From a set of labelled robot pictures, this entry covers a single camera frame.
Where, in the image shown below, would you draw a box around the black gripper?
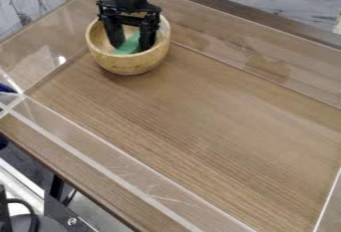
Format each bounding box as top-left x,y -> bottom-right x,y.
96,0 -> 163,51

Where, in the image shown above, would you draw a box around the green rectangular block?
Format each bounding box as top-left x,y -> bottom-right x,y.
111,32 -> 140,55

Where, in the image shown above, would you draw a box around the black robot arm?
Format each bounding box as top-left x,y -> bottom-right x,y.
96,0 -> 163,51

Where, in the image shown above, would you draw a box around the light wooden bowl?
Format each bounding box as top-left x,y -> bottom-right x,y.
85,17 -> 171,76

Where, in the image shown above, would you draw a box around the clear acrylic tray walls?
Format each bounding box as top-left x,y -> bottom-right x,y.
0,0 -> 341,232

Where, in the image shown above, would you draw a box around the black table leg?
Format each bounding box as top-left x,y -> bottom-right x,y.
49,175 -> 64,200

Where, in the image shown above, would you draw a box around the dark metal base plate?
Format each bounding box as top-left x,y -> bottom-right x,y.
44,194 -> 98,232

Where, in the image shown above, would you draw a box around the black cable loop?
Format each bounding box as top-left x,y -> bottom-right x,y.
0,197 -> 41,232

